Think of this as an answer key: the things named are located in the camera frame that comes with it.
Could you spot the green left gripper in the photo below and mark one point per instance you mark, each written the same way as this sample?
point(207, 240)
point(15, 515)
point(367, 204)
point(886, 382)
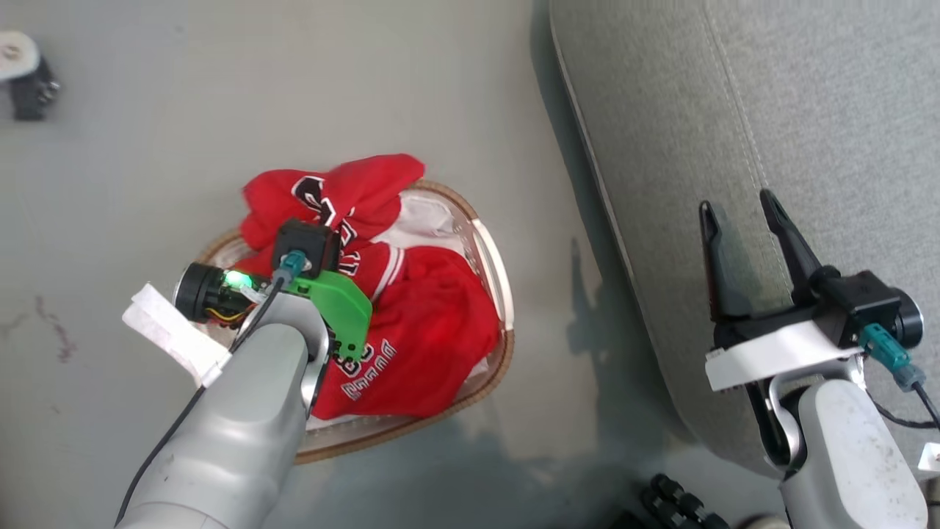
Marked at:
point(345, 308)

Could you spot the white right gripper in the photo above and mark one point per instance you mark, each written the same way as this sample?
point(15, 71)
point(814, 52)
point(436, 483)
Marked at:
point(778, 345)

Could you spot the red sports clothing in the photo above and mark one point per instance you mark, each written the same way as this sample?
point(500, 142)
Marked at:
point(433, 323)

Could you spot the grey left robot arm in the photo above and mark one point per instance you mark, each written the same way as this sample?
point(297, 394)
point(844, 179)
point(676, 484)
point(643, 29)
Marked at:
point(235, 426)

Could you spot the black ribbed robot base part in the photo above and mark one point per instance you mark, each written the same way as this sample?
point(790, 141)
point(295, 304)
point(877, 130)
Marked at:
point(679, 503)

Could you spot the white basket liner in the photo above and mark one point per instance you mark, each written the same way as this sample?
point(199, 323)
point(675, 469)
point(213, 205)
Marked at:
point(429, 217)

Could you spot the white laundry basket brown rim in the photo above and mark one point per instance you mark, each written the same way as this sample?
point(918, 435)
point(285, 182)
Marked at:
point(490, 257)

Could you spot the grey fabric sofa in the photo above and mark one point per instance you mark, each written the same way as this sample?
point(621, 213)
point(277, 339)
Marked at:
point(734, 110)

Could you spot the white tape tag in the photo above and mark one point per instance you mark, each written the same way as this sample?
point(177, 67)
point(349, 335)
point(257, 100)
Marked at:
point(169, 330)

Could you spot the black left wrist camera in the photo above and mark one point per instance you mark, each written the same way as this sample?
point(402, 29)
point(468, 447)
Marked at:
point(301, 239)

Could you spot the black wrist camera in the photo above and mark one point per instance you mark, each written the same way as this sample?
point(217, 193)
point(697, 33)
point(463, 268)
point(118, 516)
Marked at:
point(301, 239)
point(866, 301)

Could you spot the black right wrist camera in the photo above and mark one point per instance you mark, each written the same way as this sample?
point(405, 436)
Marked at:
point(866, 301)

